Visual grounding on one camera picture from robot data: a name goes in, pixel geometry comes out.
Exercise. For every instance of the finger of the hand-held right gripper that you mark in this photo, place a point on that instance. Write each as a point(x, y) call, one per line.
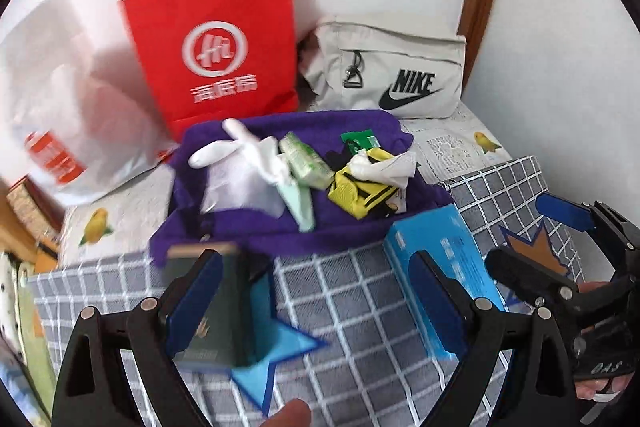
point(565, 209)
point(530, 277)

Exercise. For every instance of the grey waist bag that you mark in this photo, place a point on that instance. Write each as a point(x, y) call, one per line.
point(400, 67)

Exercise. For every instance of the white plastic shopping bag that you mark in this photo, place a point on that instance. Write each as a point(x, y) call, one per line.
point(90, 107)

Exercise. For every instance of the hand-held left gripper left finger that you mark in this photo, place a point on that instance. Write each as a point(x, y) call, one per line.
point(197, 297)

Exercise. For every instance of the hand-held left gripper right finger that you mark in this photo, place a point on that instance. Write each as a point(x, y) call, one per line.
point(435, 297)

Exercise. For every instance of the white dotted pillow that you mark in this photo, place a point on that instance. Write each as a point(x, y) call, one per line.
point(10, 302)

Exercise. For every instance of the green packet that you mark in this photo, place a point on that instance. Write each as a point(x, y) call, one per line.
point(357, 139)

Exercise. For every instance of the person's left hand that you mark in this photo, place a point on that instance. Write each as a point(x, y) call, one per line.
point(292, 414)

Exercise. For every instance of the dark tea tin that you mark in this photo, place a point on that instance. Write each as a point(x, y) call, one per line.
point(235, 302)

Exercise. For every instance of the newsprint pattern bed sheet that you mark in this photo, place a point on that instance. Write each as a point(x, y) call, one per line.
point(120, 227)

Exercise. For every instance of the green patterned tissue pack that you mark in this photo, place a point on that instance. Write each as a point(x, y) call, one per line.
point(307, 162)

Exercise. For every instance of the light green cloth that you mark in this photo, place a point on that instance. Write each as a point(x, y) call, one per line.
point(35, 337)

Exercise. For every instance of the orange star patch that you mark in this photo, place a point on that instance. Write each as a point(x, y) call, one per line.
point(535, 247)

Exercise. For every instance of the blue tissue box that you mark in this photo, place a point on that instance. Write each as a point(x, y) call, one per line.
point(460, 257)

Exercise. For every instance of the person's right hand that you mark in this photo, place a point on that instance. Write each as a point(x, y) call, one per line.
point(597, 389)

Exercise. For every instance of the red paper bag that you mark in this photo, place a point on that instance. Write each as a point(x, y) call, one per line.
point(215, 52)

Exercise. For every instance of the blue star sticker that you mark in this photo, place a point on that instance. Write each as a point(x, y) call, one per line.
point(280, 352)

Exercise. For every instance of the purple towel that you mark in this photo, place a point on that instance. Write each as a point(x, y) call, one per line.
point(350, 227)

